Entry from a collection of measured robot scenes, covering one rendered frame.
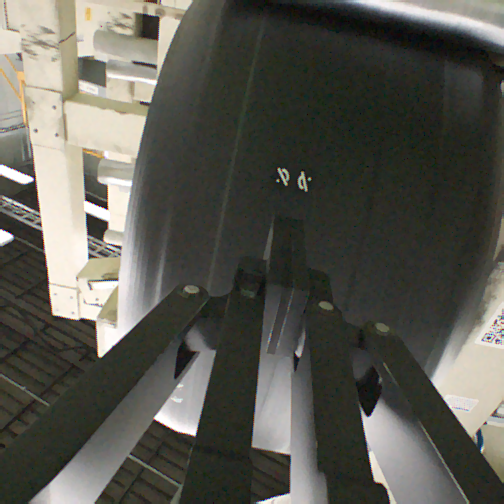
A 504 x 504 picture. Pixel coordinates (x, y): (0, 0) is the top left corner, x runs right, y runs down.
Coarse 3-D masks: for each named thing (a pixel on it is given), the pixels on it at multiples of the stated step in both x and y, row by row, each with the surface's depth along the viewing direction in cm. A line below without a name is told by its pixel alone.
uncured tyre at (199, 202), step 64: (256, 0) 31; (192, 64) 30; (256, 64) 29; (320, 64) 29; (384, 64) 30; (448, 64) 30; (192, 128) 28; (256, 128) 28; (320, 128) 28; (384, 128) 28; (448, 128) 28; (192, 192) 28; (256, 192) 28; (320, 192) 28; (384, 192) 28; (448, 192) 28; (128, 256) 32; (192, 256) 28; (256, 256) 28; (320, 256) 28; (384, 256) 28; (448, 256) 28; (128, 320) 34; (384, 320) 29; (448, 320) 30; (192, 384) 33
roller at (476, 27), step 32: (288, 0) 30; (320, 0) 29; (352, 0) 28; (384, 0) 28; (416, 0) 28; (448, 0) 28; (480, 0) 27; (416, 32) 30; (448, 32) 29; (480, 32) 29
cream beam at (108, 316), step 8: (112, 296) 103; (104, 304) 101; (112, 304) 101; (104, 312) 98; (112, 312) 99; (96, 320) 98; (104, 320) 97; (112, 320) 97; (104, 336) 100; (104, 344) 101; (104, 352) 103
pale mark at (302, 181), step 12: (276, 168) 28; (288, 168) 28; (300, 168) 28; (312, 168) 28; (276, 180) 28; (288, 180) 28; (300, 180) 28; (312, 180) 28; (276, 192) 28; (288, 192) 28; (300, 192) 28; (312, 192) 28
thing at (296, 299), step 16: (304, 240) 18; (304, 256) 16; (288, 272) 15; (304, 272) 15; (288, 288) 14; (304, 288) 14; (288, 304) 14; (304, 304) 14; (288, 320) 14; (288, 336) 15; (272, 352) 15; (288, 352) 15
